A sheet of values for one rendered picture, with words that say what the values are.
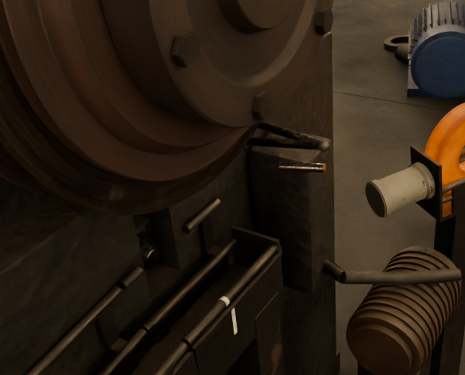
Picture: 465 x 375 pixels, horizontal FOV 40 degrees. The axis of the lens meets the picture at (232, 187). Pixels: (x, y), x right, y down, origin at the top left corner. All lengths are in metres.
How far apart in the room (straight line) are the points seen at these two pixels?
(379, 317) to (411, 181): 0.21
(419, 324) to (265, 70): 0.57
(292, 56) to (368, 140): 1.99
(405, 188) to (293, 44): 0.46
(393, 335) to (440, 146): 0.29
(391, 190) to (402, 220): 1.13
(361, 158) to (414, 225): 0.45
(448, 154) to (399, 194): 0.10
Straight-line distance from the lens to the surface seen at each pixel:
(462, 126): 1.03
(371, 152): 2.49
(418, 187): 1.02
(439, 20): 2.87
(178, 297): 0.81
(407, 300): 1.05
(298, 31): 0.61
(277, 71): 0.58
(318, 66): 1.07
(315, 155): 0.88
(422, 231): 2.09
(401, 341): 1.02
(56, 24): 0.46
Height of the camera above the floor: 1.23
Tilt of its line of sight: 32 degrees down
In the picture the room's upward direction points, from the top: 7 degrees counter-clockwise
